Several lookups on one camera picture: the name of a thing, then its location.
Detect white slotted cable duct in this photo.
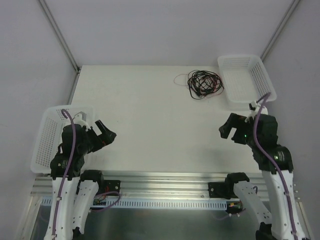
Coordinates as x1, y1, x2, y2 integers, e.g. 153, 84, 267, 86
41, 196, 228, 211

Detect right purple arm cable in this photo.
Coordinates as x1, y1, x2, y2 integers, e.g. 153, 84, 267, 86
253, 92, 300, 240

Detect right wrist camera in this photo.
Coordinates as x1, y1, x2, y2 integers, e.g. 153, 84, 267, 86
245, 101, 268, 123

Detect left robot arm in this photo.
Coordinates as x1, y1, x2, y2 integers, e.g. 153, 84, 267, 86
44, 120, 117, 240

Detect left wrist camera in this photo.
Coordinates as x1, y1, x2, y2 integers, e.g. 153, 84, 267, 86
72, 111, 90, 129

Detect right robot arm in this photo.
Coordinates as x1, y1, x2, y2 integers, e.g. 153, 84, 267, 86
208, 113, 309, 240

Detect aluminium frame post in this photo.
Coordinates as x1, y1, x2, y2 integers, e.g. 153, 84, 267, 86
37, 0, 81, 74
260, 0, 301, 62

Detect right white plastic basket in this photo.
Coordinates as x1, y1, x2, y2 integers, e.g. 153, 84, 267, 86
217, 54, 277, 105

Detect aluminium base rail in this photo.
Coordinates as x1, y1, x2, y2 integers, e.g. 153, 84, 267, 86
31, 170, 302, 203

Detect left aluminium frame post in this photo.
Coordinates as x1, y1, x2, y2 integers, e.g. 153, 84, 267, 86
37, 0, 81, 74

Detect left white plastic basket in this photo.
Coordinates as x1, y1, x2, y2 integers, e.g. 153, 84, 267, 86
30, 104, 96, 174

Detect thin red wire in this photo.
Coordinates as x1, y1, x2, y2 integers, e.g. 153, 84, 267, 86
173, 72, 224, 99

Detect white plastic basket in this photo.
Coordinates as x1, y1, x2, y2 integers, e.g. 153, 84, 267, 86
217, 54, 277, 105
30, 104, 96, 174

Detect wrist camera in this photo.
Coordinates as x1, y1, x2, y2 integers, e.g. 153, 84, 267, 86
245, 101, 268, 123
72, 111, 90, 129

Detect right aluminium frame post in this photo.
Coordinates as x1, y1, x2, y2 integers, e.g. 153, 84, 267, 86
260, 0, 301, 62

